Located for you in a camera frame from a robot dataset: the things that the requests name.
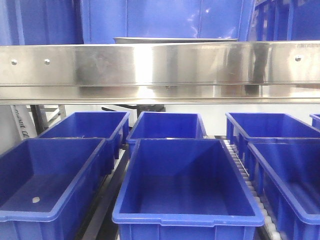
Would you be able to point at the blue bin far right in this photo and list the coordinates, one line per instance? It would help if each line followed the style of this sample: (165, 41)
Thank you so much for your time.
(315, 120)

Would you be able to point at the blue bin back right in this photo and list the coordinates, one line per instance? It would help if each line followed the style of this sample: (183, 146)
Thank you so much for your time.
(262, 127)

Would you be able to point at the blue bin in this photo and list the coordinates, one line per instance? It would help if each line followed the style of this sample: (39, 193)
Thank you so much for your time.
(315, 120)
(287, 178)
(162, 125)
(262, 127)
(185, 189)
(47, 186)
(111, 125)

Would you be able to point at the blue crate above right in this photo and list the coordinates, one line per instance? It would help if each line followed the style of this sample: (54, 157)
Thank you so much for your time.
(285, 20)

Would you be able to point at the silver metal tray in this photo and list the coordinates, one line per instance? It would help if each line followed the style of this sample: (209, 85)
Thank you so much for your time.
(159, 40)

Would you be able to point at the blue crate above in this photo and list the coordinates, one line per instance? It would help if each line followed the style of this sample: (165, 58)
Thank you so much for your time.
(40, 22)
(285, 20)

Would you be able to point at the large blue crate above rail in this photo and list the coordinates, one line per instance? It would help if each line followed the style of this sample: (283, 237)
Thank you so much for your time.
(104, 20)

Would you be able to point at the blue bin back left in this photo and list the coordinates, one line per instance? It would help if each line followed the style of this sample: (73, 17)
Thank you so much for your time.
(111, 125)

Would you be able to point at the blue bin front right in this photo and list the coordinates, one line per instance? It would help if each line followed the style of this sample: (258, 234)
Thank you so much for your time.
(287, 178)

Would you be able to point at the blue crate above left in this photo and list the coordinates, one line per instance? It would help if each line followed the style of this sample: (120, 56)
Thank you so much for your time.
(40, 22)

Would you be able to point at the blue bin front left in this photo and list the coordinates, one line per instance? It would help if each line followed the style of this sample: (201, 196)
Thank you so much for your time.
(47, 186)

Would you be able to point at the blue bin front centre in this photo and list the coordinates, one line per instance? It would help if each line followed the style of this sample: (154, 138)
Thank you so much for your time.
(185, 189)

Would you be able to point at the blue bin back centre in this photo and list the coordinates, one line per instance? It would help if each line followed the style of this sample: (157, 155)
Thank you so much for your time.
(162, 125)

